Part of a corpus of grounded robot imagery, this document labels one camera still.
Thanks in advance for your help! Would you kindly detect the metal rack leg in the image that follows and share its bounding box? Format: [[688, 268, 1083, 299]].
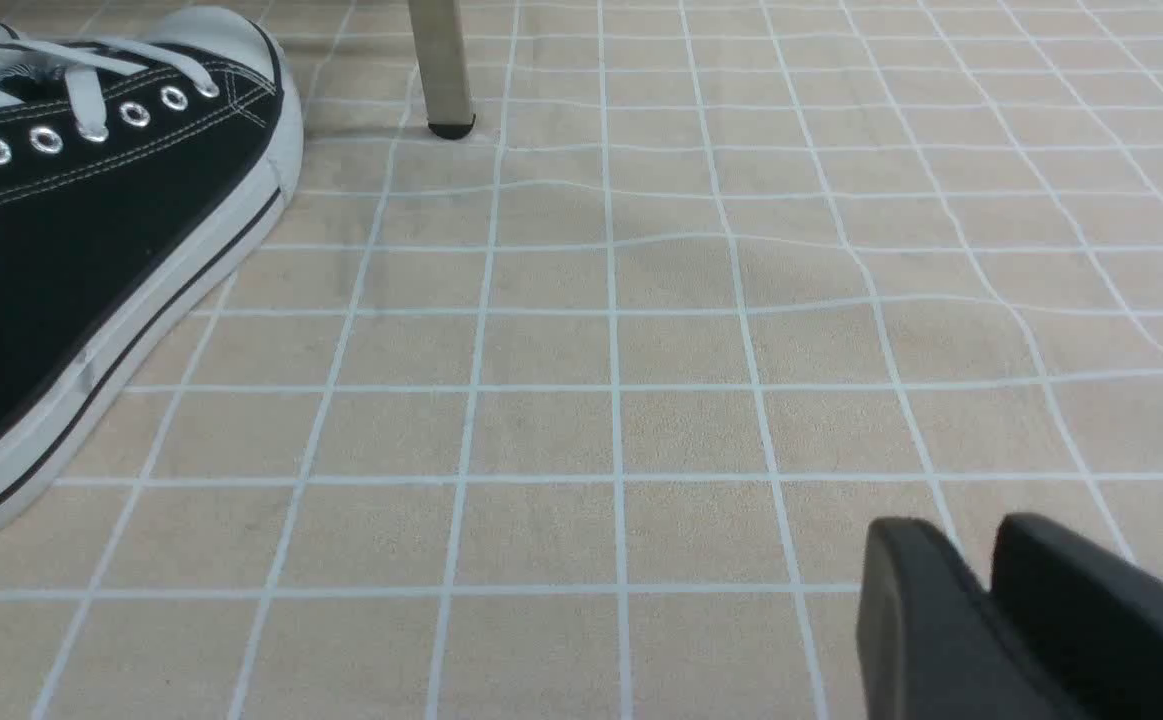
[[407, 0, 476, 141]]

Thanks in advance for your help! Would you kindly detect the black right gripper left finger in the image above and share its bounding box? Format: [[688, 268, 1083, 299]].
[[857, 518, 1090, 719]]

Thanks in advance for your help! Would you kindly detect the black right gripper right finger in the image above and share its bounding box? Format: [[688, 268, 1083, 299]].
[[991, 512, 1163, 719]]

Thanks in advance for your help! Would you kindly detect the black white canvas sneaker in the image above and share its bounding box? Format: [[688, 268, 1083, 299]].
[[0, 6, 305, 530]]

